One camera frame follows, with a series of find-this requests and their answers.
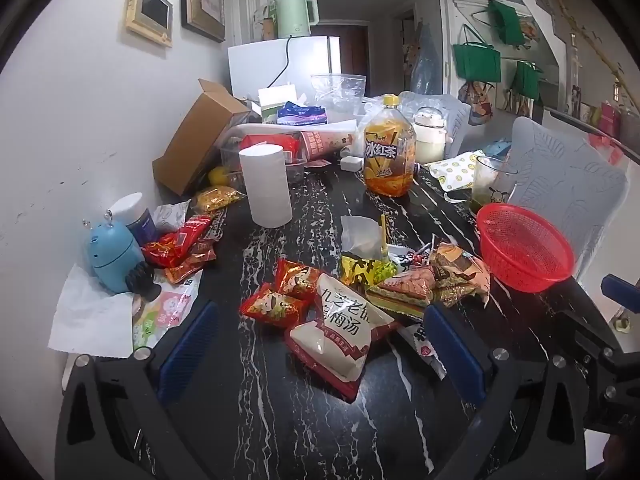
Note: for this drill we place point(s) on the green pink snack packet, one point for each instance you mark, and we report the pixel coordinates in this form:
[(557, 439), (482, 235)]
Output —
[(400, 290)]

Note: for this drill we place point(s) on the white peanut packet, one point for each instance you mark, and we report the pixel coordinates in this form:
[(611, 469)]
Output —
[(400, 255), (417, 342)]

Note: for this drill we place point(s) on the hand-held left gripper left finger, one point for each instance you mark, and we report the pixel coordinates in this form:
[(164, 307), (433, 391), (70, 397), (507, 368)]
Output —
[(190, 350)]

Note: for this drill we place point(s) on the pink box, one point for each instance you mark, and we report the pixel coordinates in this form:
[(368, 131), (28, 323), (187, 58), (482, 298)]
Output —
[(612, 117)]

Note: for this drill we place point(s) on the white paper roll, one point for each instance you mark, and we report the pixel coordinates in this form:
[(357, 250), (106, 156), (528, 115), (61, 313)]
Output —
[(265, 185)]

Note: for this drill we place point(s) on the brown snack packet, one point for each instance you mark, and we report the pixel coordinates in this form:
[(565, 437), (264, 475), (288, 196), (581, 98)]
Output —
[(460, 265)]

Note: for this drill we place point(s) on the green tote bag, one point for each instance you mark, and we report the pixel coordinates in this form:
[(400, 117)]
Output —
[(527, 82), (477, 62), (505, 22)]

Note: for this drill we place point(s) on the printed tote bag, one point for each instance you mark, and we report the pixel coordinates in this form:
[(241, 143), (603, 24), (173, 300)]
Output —
[(475, 102)]

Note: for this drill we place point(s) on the crumpled white packet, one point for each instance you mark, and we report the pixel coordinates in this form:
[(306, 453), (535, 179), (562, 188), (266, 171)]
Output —
[(170, 216)]

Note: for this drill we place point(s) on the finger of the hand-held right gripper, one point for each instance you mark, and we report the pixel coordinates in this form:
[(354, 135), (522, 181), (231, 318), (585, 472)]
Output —
[(620, 288), (585, 332)]

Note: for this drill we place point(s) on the red plastic basket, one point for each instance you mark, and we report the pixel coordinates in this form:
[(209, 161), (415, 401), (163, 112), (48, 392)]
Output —
[(525, 250)]

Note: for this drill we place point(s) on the white lidded pot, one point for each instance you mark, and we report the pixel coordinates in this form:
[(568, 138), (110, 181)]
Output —
[(430, 135)]

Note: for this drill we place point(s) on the wall intercom panel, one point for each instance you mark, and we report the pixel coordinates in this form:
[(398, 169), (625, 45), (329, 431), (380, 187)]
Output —
[(150, 10)]

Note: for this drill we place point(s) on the white blue bottle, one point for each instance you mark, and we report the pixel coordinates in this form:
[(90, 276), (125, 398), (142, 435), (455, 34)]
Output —
[(137, 215)]

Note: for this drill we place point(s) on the red snack packet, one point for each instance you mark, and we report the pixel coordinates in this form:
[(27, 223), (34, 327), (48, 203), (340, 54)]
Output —
[(272, 307), (295, 277)]

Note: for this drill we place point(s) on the clear plastic container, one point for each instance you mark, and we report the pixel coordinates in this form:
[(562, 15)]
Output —
[(295, 165)]

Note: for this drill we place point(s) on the white box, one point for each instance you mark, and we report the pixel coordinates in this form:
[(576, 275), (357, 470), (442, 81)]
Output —
[(277, 100)]

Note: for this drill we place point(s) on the black brush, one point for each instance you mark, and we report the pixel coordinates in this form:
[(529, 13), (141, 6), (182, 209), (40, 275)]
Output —
[(145, 280)]

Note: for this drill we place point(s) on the red foil packet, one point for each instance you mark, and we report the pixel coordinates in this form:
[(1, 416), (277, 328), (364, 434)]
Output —
[(175, 245)]

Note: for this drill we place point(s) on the white fridge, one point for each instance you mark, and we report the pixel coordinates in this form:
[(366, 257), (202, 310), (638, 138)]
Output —
[(260, 65)]

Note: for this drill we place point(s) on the large clear zip bag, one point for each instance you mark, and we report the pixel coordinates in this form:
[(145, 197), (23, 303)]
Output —
[(340, 87)]

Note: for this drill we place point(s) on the blue tissue packet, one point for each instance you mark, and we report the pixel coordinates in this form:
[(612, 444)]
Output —
[(300, 112)]

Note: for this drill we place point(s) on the brown door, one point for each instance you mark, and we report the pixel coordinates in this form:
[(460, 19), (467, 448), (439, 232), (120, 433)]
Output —
[(355, 50)]

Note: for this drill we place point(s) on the white paper towel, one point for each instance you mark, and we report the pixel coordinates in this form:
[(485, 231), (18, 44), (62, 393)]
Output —
[(90, 315)]

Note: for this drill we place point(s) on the open cardboard box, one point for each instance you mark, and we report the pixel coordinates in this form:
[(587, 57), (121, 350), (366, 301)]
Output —
[(200, 135)]

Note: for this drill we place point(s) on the hanging clear plastic bag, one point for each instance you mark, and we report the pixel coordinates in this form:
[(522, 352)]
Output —
[(425, 60)]

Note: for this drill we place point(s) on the white red drink-mix packet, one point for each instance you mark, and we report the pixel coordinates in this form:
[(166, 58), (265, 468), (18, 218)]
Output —
[(330, 340)]

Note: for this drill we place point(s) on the white pink green packet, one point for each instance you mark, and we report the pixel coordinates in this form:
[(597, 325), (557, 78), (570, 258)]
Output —
[(160, 310)]

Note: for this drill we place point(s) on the yellow lemon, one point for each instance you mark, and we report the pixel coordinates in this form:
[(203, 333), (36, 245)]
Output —
[(218, 176)]

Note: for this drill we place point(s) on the iced tea bottle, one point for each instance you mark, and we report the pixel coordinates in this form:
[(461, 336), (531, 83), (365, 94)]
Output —
[(390, 155)]

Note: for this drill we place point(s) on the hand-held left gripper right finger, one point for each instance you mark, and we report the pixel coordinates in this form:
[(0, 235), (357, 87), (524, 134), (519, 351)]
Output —
[(455, 355)]

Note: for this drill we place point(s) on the yellow black snack packet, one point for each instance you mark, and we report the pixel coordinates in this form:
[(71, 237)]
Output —
[(360, 270)]

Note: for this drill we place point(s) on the yellow smiley-print packet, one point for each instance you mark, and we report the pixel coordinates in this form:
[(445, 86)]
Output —
[(455, 170)]

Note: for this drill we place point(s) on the yellow-stick lollipop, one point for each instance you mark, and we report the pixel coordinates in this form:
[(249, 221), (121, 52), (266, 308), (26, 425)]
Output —
[(384, 235)]

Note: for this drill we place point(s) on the orange red packet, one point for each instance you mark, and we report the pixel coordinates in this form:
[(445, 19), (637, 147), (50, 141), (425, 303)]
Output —
[(192, 266)]

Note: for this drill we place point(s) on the small blue humidifier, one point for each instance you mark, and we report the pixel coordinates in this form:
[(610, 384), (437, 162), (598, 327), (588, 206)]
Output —
[(110, 255)]

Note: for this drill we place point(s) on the glass mug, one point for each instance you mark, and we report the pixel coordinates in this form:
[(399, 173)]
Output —
[(487, 180)]

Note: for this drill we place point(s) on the grey leaf-pattern chair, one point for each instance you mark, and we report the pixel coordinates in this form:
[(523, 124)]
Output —
[(457, 120), (565, 175)]

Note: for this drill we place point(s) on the white charger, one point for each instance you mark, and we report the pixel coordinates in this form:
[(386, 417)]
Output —
[(351, 162)]

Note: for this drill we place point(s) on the green electric kettle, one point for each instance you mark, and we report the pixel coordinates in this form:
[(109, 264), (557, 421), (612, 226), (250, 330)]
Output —
[(295, 15)]

